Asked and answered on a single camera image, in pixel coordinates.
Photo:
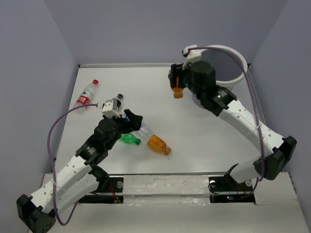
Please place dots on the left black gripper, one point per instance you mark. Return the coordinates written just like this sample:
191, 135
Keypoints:
134, 124

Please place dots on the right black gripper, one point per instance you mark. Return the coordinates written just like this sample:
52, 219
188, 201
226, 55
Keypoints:
174, 71

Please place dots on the orange bottle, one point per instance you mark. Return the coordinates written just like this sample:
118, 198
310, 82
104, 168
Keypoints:
158, 145
177, 91

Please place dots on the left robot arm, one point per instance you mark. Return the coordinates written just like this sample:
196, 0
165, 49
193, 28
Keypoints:
81, 175

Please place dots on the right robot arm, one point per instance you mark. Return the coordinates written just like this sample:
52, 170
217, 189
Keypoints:
276, 150

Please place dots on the white round bin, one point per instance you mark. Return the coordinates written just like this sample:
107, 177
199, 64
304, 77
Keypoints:
230, 65

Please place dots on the blue label bottle lower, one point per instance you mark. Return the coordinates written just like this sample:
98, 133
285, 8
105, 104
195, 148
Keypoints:
144, 133

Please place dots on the green plastic bottle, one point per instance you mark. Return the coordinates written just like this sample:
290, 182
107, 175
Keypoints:
129, 138

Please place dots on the black cap clear bottle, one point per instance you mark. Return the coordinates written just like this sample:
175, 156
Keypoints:
119, 99

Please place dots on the red label water bottle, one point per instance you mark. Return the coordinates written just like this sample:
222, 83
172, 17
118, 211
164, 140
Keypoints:
86, 96

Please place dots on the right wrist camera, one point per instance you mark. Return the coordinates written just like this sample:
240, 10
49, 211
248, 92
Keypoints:
192, 57

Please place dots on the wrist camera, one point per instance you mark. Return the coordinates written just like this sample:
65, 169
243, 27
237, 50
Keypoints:
192, 57
111, 108

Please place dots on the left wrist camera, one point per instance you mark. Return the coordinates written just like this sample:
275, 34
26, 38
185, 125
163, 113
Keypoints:
111, 108

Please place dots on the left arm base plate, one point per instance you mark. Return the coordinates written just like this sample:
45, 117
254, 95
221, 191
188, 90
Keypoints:
107, 192

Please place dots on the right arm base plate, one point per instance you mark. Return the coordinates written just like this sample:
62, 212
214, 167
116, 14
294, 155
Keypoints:
232, 192

